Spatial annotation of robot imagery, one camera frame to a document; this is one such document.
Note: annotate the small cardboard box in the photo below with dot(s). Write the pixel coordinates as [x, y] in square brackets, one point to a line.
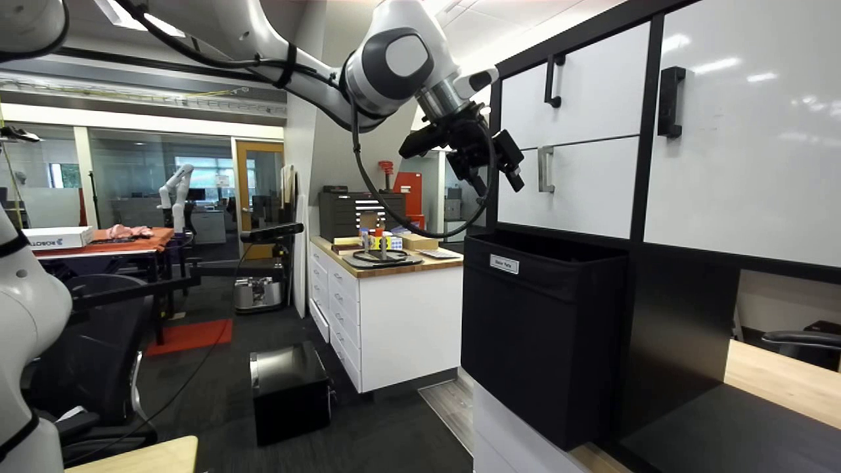
[418, 244]

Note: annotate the large white cabinet door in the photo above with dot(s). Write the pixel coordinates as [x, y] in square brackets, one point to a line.
[764, 158]

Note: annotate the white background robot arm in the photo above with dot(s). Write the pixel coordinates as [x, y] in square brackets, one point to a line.
[174, 194]

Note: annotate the orange table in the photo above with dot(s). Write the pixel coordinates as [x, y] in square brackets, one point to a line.
[114, 246]

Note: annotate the black box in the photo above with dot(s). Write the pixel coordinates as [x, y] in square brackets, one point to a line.
[289, 395]

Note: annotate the rectangular ceiling light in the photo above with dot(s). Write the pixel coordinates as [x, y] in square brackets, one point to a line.
[139, 16]

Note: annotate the white cabinet with wood top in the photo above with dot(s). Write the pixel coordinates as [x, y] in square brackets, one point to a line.
[404, 325]

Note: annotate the white bin label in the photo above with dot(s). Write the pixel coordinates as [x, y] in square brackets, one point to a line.
[505, 263]

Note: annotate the white flat tray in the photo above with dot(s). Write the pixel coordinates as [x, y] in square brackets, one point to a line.
[440, 256]

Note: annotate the colourful toy stack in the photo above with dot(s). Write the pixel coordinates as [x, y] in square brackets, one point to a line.
[379, 241]

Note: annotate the red floor mat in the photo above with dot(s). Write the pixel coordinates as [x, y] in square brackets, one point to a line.
[187, 337]

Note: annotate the black tool chest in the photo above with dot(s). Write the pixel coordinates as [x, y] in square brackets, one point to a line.
[346, 211]

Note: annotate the black office chair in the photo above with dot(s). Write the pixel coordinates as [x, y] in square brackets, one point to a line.
[95, 351]

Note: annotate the black fabric storage bin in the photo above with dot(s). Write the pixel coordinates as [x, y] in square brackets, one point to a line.
[541, 342]

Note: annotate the dark round tray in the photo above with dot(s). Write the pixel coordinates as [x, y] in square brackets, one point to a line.
[382, 258]

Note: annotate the white flat box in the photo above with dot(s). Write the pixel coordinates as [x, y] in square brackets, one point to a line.
[57, 239]

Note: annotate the red machine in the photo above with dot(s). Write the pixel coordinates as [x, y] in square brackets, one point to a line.
[409, 199]

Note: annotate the wooden framed glass door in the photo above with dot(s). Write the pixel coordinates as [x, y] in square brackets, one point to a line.
[238, 185]

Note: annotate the dark padded seat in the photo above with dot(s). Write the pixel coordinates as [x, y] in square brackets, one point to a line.
[803, 342]

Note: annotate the black table mat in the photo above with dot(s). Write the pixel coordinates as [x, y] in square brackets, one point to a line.
[737, 436]

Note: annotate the silver bucket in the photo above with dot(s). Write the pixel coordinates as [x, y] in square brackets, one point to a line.
[259, 292]

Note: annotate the black cabinet frame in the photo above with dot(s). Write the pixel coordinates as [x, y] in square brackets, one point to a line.
[648, 175]

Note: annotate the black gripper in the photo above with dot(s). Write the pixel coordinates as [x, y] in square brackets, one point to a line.
[464, 141]

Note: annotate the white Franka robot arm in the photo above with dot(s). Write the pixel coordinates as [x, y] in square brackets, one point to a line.
[394, 68]

